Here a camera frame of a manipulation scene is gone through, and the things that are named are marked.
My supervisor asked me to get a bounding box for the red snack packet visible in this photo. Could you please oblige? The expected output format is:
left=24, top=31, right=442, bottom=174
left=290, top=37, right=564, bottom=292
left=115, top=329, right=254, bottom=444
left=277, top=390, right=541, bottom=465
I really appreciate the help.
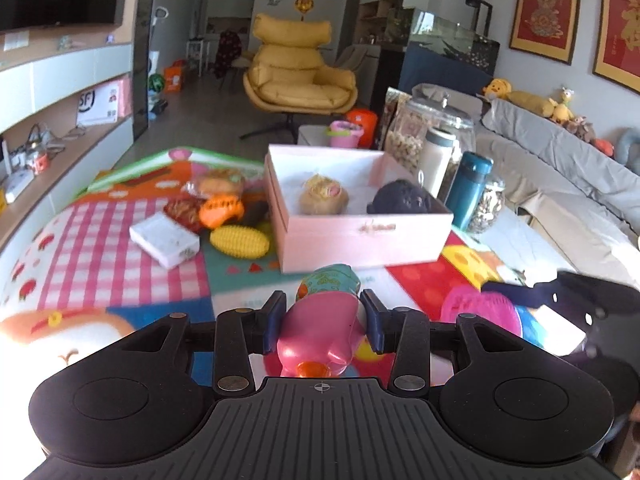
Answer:
left=164, top=197, right=206, bottom=233

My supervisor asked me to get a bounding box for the white bottle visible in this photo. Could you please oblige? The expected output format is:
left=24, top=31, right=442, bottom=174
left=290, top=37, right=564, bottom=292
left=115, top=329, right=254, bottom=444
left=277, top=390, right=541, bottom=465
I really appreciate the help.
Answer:
left=417, top=127, right=457, bottom=196

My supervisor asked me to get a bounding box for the red framed picture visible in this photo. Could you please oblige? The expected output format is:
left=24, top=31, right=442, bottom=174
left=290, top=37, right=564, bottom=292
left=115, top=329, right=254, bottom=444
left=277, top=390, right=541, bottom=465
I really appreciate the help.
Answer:
left=592, top=0, right=640, bottom=95
left=509, top=0, right=583, bottom=66

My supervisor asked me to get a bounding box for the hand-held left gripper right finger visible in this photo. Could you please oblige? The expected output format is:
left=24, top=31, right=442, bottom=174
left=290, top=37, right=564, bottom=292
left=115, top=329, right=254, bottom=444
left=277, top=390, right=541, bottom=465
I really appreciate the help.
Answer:
left=360, top=289, right=526, bottom=396

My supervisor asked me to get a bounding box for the small white box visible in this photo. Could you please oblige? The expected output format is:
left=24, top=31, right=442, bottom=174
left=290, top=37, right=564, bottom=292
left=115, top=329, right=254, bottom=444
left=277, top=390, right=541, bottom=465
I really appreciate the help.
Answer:
left=129, top=211, right=201, bottom=270

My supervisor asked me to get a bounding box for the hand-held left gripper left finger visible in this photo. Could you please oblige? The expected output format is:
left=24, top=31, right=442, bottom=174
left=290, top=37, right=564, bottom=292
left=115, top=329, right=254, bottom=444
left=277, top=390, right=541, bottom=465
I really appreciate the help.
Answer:
left=120, top=291, right=288, bottom=396

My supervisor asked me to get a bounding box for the wall shelving unit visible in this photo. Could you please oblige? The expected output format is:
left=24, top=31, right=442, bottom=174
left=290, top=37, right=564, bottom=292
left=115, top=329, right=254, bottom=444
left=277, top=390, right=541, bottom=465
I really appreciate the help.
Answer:
left=0, top=0, right=161, bottom=251

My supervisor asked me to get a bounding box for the black plush toy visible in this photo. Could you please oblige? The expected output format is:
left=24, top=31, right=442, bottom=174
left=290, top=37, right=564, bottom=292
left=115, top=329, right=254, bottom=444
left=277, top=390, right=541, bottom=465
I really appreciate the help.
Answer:
left=366, top=178, right=435, bottom=215

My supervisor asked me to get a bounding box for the foil snack bag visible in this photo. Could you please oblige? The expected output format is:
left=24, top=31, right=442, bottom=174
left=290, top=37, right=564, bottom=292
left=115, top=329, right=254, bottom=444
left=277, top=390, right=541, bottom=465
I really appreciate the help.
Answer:
left=381, top=87, right=413, bottom=151

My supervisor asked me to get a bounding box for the brown plush toy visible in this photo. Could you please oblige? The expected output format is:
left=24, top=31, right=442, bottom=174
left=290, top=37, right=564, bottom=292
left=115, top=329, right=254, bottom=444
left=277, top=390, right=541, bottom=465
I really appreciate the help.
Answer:
left=570, top=116, right=597, bottom=143

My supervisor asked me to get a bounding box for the large glass nut jar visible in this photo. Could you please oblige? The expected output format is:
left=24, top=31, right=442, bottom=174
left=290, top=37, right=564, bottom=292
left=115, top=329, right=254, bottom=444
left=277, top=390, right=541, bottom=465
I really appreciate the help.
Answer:
left=385, top=95, right=476, bottom=181

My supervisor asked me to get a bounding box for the orange paper bag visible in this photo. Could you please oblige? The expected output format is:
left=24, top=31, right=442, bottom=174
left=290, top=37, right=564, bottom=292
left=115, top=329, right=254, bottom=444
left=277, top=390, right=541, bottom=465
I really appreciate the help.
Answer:
left=164, top=65, right=187, bottom=94

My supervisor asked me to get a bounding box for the small glass seed jar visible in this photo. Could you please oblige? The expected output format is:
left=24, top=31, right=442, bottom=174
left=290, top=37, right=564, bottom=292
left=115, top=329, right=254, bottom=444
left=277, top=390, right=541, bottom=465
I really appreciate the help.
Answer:
left=467, top=175, right=506, bottom=235

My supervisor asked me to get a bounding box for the pink cardboard box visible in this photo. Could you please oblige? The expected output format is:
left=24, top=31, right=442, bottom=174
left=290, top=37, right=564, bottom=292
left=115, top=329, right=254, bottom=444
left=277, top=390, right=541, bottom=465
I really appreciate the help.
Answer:
left=263, top=144, right=455, bottom=275

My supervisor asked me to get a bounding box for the packaged bread bun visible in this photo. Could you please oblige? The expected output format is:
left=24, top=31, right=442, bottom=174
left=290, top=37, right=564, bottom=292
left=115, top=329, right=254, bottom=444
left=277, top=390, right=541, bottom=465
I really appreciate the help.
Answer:
left=299, top=174, right=349, bottom=215

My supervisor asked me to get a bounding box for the pink toy bucket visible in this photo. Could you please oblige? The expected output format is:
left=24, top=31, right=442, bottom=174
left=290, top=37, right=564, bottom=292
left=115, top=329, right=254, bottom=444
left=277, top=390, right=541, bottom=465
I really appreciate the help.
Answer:
left=326, top=120, right=365, bottom=150

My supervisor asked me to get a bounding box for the yellow duck plush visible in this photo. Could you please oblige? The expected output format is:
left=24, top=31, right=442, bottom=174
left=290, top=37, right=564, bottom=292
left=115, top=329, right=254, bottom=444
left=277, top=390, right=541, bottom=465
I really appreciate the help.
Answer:
left=482, top=78, right=513, bottom=102

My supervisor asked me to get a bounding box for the teal bottle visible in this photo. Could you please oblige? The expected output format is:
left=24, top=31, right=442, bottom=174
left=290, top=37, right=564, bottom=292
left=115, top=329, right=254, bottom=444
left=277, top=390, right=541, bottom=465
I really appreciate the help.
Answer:
left=445, top=151, right=494, bottom=233

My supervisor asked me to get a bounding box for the long yellow plush pillow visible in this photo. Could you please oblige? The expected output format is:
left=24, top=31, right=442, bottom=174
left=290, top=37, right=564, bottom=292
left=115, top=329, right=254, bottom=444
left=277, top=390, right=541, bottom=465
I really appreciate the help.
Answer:
left=507, top=90, right=556, bottom=116

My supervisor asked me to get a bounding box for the yellow armchair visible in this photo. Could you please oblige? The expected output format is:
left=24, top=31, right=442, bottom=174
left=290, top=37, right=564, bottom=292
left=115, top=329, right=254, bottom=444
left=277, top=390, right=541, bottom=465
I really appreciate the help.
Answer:
left=239, top=12, right=358, bottom=141

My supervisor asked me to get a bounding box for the pink toy sieve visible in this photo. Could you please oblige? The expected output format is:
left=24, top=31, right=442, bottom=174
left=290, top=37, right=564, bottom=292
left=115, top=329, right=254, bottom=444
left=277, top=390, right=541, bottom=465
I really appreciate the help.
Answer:
left=440, top=285, right=523, bottom=341

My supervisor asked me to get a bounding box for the glass fish tank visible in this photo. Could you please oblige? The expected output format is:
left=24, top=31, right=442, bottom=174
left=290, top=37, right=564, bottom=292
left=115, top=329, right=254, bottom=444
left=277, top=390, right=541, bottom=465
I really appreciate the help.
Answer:
left=386, top=7, right=501, bottom=78

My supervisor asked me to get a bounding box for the white router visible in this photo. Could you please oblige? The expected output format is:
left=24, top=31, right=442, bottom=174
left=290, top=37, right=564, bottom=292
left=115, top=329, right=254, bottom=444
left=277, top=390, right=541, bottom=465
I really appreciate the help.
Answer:
left=0, top=140, right=33, bottom=203

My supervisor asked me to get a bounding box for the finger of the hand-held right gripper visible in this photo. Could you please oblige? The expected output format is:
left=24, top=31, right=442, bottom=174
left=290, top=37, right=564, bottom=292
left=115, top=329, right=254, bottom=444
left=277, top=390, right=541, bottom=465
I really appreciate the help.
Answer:
left=480, top=281, right=553, bottom=309

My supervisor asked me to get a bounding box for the clear bread packet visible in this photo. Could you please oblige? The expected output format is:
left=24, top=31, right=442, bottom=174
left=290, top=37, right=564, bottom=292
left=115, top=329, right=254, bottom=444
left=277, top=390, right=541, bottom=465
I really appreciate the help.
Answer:
left=182, top=169, right=246, bottom=198

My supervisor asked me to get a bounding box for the grey sofa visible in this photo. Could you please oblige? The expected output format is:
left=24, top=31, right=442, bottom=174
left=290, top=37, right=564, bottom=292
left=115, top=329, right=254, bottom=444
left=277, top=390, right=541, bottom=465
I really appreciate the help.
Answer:
left=410, top=82, right=640, bottom=291

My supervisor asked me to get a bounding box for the yellow chick plush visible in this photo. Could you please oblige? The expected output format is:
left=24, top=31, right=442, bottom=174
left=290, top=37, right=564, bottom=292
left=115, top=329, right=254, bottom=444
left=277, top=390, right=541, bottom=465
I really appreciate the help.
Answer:
left=547, top=87, right=576, bottom=125

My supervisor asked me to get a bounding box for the grey blue pillow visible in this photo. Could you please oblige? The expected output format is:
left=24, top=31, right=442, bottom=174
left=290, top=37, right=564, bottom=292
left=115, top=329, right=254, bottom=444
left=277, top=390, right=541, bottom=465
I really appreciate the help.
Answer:
left=614, top=127, right=640, bottom=166

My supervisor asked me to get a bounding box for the pink plastic toy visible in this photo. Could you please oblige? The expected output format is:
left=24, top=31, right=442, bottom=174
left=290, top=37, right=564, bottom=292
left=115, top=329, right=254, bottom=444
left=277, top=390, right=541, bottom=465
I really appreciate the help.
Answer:
left=276, top=264, right=368, bottom=380

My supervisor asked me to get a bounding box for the yellow corn toy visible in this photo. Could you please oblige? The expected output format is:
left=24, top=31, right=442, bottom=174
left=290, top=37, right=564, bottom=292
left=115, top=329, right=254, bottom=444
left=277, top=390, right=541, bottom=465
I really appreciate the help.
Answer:
left=209, top=225, right=271, bottom=260

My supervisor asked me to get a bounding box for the orange plastic toy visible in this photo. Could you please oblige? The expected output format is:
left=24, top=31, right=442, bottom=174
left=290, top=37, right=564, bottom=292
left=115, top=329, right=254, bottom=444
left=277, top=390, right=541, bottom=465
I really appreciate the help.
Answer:
left=198, top=196, right=246, bottom=231

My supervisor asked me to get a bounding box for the colourful play mat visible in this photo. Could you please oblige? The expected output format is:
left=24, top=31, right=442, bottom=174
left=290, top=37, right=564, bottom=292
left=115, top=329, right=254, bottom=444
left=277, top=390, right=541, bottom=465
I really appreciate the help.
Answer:
left=0, top=146, right=601, bottom=411

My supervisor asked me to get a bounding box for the dark draped chair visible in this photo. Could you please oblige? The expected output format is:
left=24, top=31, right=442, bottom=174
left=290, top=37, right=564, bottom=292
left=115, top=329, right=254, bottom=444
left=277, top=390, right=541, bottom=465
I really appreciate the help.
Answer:
left=212, top=30, right=243, bottom=81

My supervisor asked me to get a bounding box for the white side table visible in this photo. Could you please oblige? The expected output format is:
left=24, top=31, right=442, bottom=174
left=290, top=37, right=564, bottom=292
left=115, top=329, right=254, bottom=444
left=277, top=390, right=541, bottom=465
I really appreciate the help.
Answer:
left=186, top=39, right=211, bottom=77

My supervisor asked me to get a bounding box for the white and pink parcel box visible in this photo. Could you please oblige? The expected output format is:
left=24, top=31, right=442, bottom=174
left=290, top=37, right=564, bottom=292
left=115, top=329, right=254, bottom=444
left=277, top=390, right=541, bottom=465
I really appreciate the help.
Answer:
left=75, top=80, right=132, bottom=127

